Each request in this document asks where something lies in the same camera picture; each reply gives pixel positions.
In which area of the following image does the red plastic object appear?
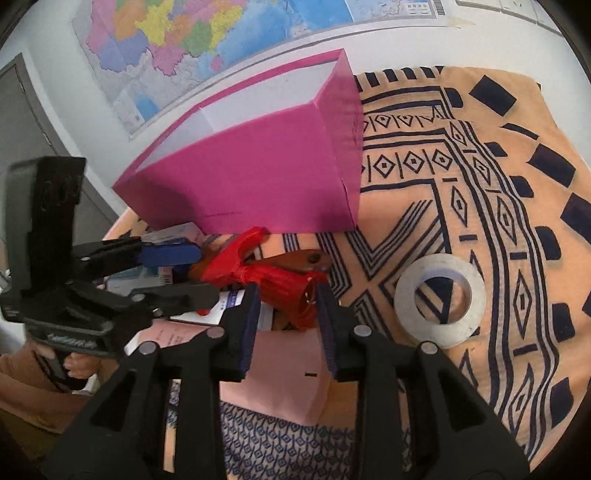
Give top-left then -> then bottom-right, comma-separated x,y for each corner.
202,226 -> 329,330

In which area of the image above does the blue medicine box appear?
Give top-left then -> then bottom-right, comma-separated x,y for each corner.
108,223 -> 206,296

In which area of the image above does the person's left forearm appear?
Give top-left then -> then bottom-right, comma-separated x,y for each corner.
0,353 -> 93,437

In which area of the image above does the white tape roll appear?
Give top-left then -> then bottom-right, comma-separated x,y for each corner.
394,253 -> 487,348

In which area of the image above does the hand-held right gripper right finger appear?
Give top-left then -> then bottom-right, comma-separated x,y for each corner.
315,281 -> 532,480

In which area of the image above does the white box with red dot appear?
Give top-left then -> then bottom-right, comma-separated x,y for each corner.
168,286 -> 278,330

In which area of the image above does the pink paper sheet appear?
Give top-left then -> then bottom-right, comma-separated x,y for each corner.
139,318 -> 333,425

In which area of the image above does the pink cardboard box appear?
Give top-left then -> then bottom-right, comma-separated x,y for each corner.
112,48 -> 365,236

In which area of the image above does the brown wooden object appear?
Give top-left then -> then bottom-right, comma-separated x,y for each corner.
187,249 -> 331,283

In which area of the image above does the person's left hand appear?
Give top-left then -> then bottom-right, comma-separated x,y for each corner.
62,354 -> 101,393

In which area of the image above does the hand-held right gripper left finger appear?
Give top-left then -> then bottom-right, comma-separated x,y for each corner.
44,284 -> 262,480

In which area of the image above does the grey door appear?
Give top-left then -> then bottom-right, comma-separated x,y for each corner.
0,53 -> 123,273

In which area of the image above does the orange patterned blanket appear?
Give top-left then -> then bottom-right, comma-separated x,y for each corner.
102,66 -> 591,480

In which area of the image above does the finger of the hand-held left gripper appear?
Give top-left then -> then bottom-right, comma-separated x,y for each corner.
95,281 -> 220,319
71,237 -> 202,280

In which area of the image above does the colourful wall map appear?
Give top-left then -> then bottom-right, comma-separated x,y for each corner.
71,0 -> 356,139

